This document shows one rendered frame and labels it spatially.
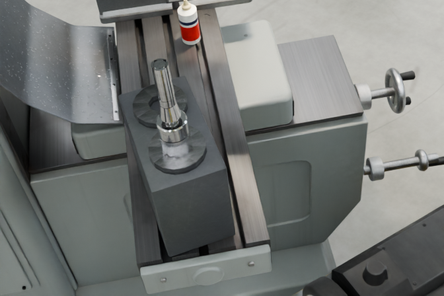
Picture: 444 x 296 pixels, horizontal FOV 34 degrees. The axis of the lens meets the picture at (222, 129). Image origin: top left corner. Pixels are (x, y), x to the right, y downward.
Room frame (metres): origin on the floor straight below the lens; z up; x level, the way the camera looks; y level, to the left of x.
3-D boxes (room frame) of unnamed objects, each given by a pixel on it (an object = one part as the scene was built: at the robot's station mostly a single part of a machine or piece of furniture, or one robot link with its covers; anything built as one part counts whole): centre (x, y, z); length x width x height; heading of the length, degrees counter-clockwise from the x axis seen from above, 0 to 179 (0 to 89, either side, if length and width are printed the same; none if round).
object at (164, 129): (0.72, 0.07, 1.16); 0.05 x 0.05 x 0.01
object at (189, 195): (0.77, 0.08, 1.00); 0.22 x 0.12 x 0.20; 13
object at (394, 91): (1.23, -0.41, 0.60); 0.16 x 0.12 x 0.12; 93
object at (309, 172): (1.21, 0.06, 0.41); 0.80 x 0.30 x 0.60; 93
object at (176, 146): (0.72, 0.07, 1.13); 0.05 x 0.05 x 0.05
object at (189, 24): (1.19, 0.04, 0.96); 0.04 x 0.04 x 0.11
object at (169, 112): (0.72, 0.07, 1.22); 0.03 x 0.03 x 0.11
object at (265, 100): (1.21, 0.09, 0.76); 0.50 x 0.35 x 0.12; 93
